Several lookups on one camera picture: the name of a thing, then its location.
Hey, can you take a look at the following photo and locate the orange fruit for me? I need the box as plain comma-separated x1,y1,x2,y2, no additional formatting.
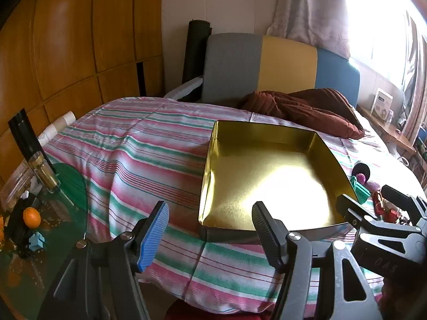
23,207,42,226

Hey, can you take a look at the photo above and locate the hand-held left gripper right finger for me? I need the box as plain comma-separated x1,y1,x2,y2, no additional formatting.
252,201,383,320

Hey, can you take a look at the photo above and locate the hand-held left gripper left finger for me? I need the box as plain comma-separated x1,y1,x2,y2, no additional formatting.
37,201,169,320

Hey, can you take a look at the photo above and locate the striped blanket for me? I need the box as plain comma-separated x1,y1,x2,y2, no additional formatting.
42,97,427,310

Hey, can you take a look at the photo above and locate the glass bottle with gold cap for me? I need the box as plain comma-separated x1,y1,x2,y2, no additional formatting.
28,151,61,194

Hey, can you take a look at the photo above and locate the white foam board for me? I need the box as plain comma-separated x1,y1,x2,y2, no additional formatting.
163,77,203,101

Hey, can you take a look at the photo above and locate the tall black box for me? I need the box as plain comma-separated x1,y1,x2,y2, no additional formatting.
7,108,56,174

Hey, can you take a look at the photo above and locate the red cylinder toy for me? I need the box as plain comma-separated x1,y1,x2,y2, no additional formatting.
373,191,402,222

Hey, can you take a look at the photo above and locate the white box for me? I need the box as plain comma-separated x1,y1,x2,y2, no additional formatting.
370,87,394,115

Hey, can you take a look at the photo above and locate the gold tin tray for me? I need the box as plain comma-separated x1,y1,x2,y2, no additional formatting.
197,120,359,243

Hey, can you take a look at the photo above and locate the patterned curtain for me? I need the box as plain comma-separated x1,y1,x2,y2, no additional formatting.
267,0,354,59
402,13,427,141

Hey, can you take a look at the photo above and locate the wooden wardrobe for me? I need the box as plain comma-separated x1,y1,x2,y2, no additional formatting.
0,0,165,187

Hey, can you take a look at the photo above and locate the clear plastic container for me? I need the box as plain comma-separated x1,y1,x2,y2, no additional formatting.
0,160,37,204

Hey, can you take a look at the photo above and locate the white pillow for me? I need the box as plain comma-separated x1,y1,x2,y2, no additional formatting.
350,105,391,154

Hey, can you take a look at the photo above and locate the black rolled mat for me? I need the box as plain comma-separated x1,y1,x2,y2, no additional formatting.
183,20,212,85

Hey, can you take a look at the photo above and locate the green glass table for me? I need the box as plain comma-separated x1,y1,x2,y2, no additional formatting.
0,163,88,320

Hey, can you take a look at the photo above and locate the window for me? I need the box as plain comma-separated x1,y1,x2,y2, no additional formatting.
347,0,427,87

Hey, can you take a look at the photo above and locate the brown duvet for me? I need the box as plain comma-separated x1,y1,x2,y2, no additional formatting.
239,87,366,139

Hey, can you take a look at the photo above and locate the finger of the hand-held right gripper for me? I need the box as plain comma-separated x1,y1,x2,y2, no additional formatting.
336,194,417,237
381,184,427,224

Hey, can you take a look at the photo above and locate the wooden shelf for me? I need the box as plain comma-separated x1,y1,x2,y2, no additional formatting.
357,105,417,155

